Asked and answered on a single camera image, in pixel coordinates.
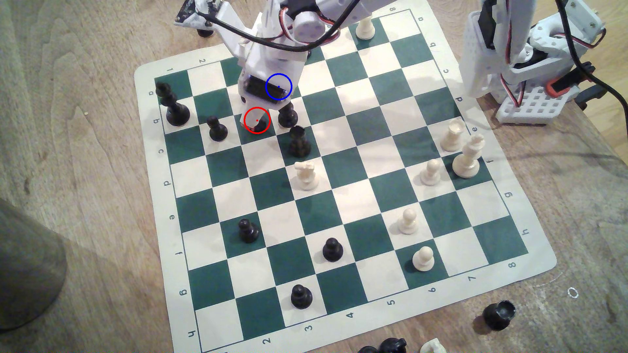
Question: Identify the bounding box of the black power cable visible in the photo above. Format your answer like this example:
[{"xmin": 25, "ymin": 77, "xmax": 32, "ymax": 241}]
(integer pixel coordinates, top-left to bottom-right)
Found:
[{"xmin": 554, "ymin": 0, "xmax": 628, "ymax": 114}]

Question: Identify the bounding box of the tall black chess king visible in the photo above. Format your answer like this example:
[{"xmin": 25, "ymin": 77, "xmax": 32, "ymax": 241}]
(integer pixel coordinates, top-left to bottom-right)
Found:
[{"xmin": 155, "ymin": 82, "xmax": 191, "ymax": 127}]

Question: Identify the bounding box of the wrist camera board white mount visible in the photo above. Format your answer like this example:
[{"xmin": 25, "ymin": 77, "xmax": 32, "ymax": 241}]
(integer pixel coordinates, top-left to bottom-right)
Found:
[{"xmin": 174, "ymin": 0, "xmax": 247, "ymax": 59}]

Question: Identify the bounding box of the black chess bishop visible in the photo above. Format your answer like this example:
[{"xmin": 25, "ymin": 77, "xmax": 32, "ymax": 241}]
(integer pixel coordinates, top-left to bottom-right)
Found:
[{"xmin": 278, "ymin": 102, "xmax": 299, "ymax": 128}]

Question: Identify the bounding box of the green and cream chess mat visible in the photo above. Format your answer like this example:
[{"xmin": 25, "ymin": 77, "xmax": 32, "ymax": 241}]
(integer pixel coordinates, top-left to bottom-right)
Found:
[{"xmin": 134, "ymin": 0, "xmax": 557, "ymax": 353}]

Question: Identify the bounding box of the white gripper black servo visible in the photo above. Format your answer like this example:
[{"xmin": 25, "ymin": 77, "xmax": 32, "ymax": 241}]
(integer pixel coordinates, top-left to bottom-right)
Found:
[{"xmin": 238, "ymin": 0, "xmax": 311, "ymax": 130}]

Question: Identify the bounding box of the tall white chess king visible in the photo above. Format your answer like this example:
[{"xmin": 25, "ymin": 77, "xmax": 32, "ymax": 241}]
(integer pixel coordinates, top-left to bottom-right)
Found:
[{"xmin": 452, "ymin": 134, "xmax": 486, "ymax": 178}]

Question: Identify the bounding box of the black chess rook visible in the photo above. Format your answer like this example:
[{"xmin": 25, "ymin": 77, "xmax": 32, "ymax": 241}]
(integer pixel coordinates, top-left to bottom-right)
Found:
[{"xmin": 288, "ymin": 126, "xmax": 311, "ymax": 159}]

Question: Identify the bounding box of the orange and black table clamp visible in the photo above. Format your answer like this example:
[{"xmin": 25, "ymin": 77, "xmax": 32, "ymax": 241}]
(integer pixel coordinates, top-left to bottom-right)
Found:
[{"xmin": 546, "ymin": 63, "xmax": 609, "ymax": 110}]

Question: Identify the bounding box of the black chess piece lying down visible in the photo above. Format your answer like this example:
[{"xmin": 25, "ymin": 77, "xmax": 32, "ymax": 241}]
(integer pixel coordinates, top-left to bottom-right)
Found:
[{"xmin": 482, "ymin": 300, "xmax": 517, "ymax": 331}]

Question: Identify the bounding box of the white chess knight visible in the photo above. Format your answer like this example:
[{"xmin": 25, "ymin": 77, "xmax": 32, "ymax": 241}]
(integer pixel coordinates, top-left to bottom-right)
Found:
[{"xmin": 294, "ymin": 161, "xmax": 320, "ymax": 191}]

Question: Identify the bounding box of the grey cone shaped object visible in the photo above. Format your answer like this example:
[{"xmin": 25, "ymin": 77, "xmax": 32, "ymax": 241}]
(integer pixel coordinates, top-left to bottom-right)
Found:
[{"xmin": 0, "ymin": 198, "xmax": 68, "ymax": 331}]

